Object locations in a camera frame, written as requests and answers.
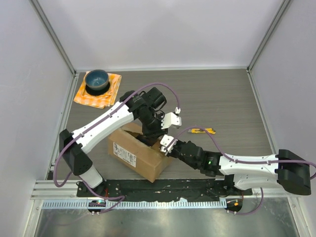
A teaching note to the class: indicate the white slotted cable duct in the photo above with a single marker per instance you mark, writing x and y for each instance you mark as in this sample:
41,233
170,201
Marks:
101,204

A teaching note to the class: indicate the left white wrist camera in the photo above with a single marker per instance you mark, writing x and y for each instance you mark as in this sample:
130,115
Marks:
172,119

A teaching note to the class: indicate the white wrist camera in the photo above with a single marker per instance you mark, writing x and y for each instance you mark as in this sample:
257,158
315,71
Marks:
166,144
172,119

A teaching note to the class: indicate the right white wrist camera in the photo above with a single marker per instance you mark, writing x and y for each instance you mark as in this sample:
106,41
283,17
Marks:
166,144

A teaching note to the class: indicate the black round coaster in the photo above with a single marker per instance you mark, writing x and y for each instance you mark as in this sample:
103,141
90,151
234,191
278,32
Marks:
97,92

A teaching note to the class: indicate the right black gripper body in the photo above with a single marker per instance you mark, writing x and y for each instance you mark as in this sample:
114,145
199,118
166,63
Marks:
177,152

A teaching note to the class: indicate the blue ceramic bowl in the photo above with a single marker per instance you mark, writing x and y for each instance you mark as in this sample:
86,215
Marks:
97,80

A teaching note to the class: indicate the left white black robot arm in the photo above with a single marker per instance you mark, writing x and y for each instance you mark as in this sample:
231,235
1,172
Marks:
74,146

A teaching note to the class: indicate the yellow utility knife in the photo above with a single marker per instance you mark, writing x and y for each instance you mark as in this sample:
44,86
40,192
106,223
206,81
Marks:
199,131

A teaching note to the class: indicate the aluminium frame rail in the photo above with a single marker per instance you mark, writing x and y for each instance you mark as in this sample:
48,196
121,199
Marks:
46,189

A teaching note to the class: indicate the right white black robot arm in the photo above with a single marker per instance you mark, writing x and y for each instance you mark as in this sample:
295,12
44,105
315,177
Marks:
283,170

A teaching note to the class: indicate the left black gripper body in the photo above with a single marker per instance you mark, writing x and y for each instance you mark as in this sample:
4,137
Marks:
151,126

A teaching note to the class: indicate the brown cardboard express box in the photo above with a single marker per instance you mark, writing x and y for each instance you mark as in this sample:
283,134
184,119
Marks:
129,146

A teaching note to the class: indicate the orange checkered cloth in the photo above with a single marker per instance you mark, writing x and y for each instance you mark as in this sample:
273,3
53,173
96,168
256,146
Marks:
105,99

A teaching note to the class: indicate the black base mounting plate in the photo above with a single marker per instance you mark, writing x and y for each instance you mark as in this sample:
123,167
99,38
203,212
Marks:
167,190

